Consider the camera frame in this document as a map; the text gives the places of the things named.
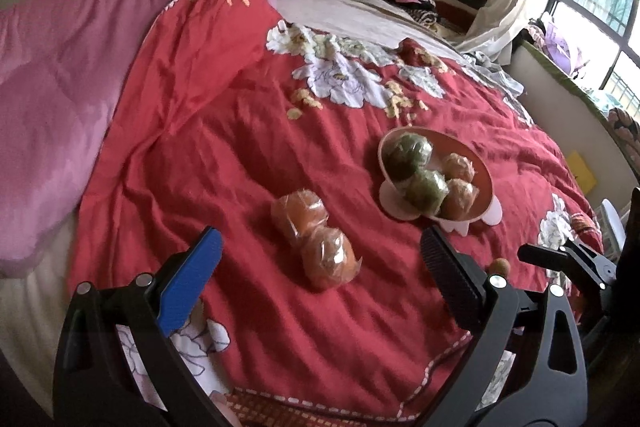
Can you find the purple bag on sill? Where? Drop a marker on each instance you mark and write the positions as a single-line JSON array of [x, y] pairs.
[[561, 48]]

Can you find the yellow sticky note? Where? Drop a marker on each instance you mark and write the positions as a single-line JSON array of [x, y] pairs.
[[583, 175]]

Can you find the green fruit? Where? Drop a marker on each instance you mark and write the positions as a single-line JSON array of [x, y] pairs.
[[405, 155], [426, 190]]

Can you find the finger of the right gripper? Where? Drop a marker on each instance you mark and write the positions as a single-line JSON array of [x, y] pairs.
[[570, 254]]

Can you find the small orange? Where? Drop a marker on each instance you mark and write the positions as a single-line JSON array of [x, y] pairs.
[[456, 166]]

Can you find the red floral quilt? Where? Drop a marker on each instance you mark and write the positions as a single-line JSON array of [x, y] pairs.
[[227, 108]]

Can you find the pink plastic bowl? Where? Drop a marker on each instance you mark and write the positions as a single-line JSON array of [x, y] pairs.
[[486, 208]]

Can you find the person's left hand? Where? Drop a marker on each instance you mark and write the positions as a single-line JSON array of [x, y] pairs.
[[221, 402]]

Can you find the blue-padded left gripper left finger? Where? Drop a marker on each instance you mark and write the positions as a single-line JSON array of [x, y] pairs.
[[182, 278]]

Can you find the pink blanket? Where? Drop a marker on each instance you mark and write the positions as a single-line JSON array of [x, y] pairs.
[[63, 65]]

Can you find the window with grille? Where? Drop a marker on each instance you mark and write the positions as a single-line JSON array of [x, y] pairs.
[[607, 31]]

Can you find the brown kiwi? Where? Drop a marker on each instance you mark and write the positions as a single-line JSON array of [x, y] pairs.
[[501, 267]]

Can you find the beige bed sheet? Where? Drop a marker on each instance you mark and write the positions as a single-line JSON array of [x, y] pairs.
[[375, 21]]

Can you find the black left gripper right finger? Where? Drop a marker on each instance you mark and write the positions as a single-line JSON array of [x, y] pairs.
[[458, 278]]

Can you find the white chair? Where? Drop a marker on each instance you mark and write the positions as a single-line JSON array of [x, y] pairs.
[[612, 224]]

